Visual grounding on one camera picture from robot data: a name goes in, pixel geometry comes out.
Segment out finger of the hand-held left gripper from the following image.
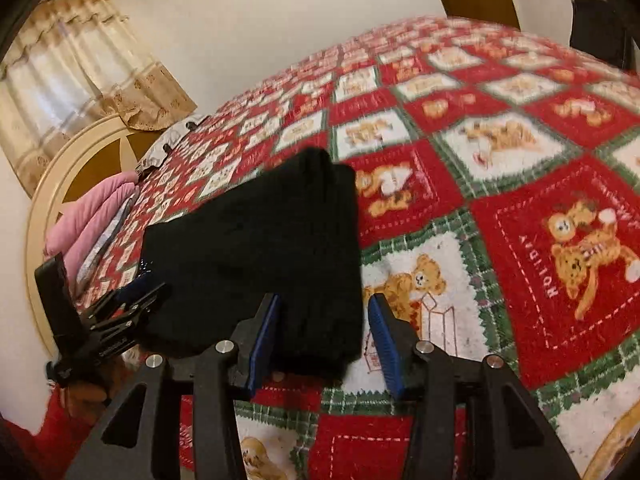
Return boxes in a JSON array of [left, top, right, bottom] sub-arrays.
[[82, 272, 168, 333], [90, 317, 151, 361]]

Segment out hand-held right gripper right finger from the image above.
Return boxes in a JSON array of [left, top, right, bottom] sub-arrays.
[[367, 292, 583, 480]]

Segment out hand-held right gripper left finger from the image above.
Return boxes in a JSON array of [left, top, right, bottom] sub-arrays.
[[65, 292, 282, 480]]

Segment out black pants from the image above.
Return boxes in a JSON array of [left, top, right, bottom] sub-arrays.
[[139, 147, 363, 381]]

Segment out person's left hand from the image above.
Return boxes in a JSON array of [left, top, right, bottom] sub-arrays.
[[60, 357, 121, 411]]

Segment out grey white pillow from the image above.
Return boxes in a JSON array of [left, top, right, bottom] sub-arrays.
[[75, 195, 138, 291]]

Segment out pink folded blanket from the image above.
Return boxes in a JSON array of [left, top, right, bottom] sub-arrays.
[[42, 170, 141, 261]]

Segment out cream round headboard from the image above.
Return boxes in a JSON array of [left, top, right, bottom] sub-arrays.
[[25, 112, 161, 356]]

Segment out black white patterned pillow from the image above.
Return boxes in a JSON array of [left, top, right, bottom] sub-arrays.
[[136, 115, 208, 173]]

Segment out red bear printed blanket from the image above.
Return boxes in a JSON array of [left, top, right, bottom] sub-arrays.
[[75, 16, 640, 480]]

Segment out beige patterned curtain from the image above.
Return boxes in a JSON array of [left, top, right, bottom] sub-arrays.
[[0, 0, 198, 198]]

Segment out black chair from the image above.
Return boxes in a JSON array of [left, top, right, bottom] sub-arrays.
[[570, 0, 636, 68]]

